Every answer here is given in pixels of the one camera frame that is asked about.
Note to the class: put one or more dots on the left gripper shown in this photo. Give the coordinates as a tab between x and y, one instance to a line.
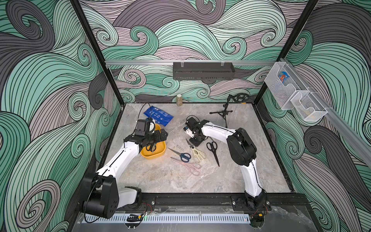
163	137

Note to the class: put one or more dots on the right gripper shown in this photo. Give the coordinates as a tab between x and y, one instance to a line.
194	136

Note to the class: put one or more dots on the yellow storage box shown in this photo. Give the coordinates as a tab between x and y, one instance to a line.
160	150

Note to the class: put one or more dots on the large black scissors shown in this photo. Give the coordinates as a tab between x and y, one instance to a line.
212	146

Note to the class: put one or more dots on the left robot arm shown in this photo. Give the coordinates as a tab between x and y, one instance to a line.
100	195

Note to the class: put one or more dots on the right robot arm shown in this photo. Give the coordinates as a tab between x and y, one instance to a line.
242	151

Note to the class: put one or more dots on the cream kitchen shears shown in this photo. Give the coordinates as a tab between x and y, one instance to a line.
198	155

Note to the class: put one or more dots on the blue snack packet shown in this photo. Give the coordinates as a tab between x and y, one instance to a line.
158	115

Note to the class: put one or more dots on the black mini tripod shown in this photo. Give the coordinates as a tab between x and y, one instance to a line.
238	98

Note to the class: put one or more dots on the small beige bottle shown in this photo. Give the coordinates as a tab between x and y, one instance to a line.
179	100

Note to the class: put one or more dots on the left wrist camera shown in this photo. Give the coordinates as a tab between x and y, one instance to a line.
144	127

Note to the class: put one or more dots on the blue handled scissors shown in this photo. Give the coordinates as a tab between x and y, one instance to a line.
184	157

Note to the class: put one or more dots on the pink handled scissors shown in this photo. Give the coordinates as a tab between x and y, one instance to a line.
193	168

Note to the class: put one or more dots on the black wall shelf basket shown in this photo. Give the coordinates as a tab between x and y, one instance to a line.
206	72

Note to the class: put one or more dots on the white perforated cable duct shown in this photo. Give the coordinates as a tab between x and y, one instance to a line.
182	219

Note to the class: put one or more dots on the aluminium wall rail back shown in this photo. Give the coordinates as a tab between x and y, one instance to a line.
171	62

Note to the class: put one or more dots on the aluminium wall rail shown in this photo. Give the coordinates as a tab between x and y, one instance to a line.
171	62
345	131

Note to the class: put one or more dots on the large clear wall bin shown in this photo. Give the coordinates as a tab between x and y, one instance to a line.
282	85

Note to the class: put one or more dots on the small clear wall bin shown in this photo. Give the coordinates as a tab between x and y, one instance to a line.
308	106

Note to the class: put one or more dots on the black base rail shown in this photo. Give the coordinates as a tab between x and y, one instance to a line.
237	201

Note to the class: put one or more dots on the aluminium wall rail right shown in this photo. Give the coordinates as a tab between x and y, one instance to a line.
345	131

